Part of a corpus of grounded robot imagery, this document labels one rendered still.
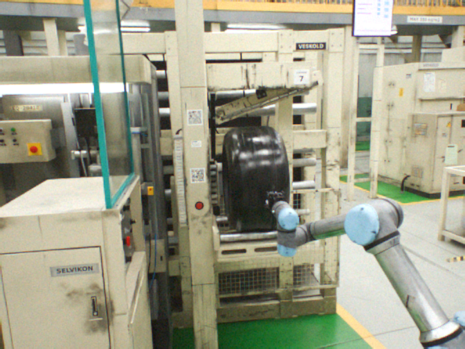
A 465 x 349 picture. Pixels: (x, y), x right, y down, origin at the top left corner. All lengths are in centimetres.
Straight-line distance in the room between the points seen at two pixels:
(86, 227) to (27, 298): 30
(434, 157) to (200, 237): 476
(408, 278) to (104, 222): 93
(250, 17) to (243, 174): 594
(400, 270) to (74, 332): 105
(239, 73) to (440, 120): 446
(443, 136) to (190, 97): 492
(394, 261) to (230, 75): 136
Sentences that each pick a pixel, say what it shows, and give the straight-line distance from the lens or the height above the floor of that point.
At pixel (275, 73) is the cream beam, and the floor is 172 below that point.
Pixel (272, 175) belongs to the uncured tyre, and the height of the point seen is 124.
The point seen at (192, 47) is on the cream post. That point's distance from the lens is 190.
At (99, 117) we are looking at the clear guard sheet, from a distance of 123.
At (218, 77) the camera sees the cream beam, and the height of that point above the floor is 171.
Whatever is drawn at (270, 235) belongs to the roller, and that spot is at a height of 90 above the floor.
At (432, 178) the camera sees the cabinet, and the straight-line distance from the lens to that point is 634.
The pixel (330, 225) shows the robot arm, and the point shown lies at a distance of 149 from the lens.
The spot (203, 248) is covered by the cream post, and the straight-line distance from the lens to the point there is 204.
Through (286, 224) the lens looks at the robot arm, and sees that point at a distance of 145.
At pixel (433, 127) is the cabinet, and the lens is 623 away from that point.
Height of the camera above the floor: 161
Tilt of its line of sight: 12 degrees down
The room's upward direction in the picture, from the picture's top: 2 degrees counter-clockwise
